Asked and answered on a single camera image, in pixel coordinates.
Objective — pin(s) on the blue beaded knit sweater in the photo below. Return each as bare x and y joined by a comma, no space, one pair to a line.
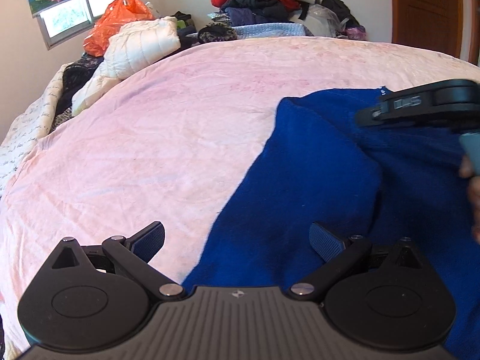
383,183

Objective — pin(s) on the leopard print garment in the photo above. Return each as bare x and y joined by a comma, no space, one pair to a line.
216,32

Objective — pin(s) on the person right hand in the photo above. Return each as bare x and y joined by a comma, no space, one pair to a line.
473,191

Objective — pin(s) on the pink bed blanket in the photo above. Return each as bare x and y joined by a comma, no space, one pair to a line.
173,142

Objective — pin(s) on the clear plastic storage bag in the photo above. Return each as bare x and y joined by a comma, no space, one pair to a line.
318,20

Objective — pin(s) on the orange plastic bag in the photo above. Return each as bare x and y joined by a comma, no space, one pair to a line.
117,14

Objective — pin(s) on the black patterned garment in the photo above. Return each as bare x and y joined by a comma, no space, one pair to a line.
75,76

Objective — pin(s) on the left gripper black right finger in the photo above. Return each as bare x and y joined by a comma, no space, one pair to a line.
343,258

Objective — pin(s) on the purple cloth bundle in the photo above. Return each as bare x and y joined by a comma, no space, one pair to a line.
357,33

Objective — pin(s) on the brown wooden door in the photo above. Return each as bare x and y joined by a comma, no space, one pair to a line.
440,25

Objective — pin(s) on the window with metal frame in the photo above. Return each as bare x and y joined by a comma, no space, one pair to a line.
68,19

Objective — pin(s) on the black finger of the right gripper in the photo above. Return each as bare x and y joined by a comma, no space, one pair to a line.
371,116

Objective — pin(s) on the script print white quilt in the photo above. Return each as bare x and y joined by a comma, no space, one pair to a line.
29,127

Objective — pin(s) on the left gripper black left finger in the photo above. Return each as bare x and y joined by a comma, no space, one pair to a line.
129,257

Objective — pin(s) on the green and black bag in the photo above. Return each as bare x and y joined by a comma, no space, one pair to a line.
185,23

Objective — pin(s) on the light blue knit blanket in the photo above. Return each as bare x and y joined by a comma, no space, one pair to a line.
271,30

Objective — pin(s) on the black bag on pile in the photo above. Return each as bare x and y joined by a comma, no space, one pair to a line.
342,11

